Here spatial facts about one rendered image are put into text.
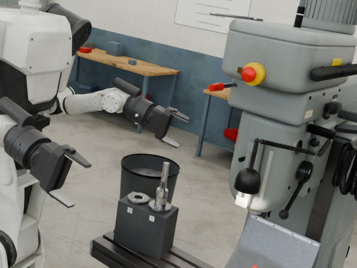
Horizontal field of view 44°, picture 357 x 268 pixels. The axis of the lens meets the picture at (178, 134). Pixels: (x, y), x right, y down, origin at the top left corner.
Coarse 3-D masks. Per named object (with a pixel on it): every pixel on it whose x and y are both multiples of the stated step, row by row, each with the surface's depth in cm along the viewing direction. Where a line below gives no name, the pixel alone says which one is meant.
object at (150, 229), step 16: (128, 208) 177; (144, 208) 175; (160, 208) 174; (176, 208) 179; (128, 224) 178; (144, 224) 175; (160, 224) 172; (128, 240) 180; (144, 240) 176; (160, 240) 173; (160, 256) 176
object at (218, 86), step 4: (212, 84) 122; (216, 84) 122; (220, 84) 124; (224, 84) 127; (228, 84) 128; (232, 84) 130; (236, 84) 132; (208, 88) 122; (212, 88) 121; (216, 88) 122; (220, 88) 123
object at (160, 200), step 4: (156, 192) 175; (156, 196) 175; (160, 196) 173; (164, 196) 174; (156, 200) 175; (160, 200) 174; (164, 200) 174; (156, 204) 175; (160, 204) 174; (164, 204) 175
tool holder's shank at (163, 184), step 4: (164, 164) 171; (168, 164) 171; (164, 168) 172; (168, 168) 172; (164, 172) 172; (164, 176) 172; (164, 180) 173; (160, 184) 173; (164, 184) 173; (160, 188) 174; (164, 188) 173
